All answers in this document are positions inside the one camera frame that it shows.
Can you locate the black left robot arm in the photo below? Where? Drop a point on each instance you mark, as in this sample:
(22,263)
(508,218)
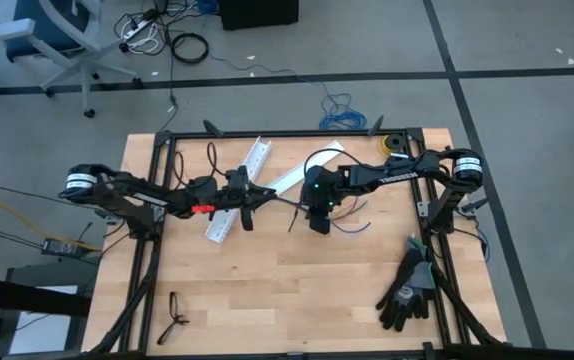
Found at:
(117,192)

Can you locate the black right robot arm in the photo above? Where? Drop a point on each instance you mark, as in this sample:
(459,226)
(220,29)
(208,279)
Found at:
(392,177)

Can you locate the dark grey bench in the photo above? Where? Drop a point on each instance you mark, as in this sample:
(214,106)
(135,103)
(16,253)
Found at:
(17,295)

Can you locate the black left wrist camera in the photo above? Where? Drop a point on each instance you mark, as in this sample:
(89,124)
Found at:
(233,192)

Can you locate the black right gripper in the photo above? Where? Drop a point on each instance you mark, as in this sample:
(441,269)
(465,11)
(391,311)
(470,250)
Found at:
(320,222)

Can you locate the black grey work glove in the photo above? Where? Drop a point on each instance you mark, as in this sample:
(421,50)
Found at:
(424,275)
(392,310)

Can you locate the office chair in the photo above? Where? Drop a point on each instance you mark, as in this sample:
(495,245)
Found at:
(82,55)

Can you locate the white power strip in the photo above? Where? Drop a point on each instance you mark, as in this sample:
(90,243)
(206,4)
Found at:
(137,30)

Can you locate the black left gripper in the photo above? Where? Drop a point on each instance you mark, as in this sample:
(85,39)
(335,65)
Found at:
(247,220)

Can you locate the black eyeglasses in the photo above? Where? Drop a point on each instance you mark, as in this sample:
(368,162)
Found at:
(181,320)

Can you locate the black power adapter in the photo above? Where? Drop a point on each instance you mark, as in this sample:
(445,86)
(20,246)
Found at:
(62,247)

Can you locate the black aluminium rig frame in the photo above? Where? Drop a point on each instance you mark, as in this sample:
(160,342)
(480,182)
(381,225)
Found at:
(292,134)

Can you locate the large black box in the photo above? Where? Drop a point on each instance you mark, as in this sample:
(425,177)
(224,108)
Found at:
(257,12)

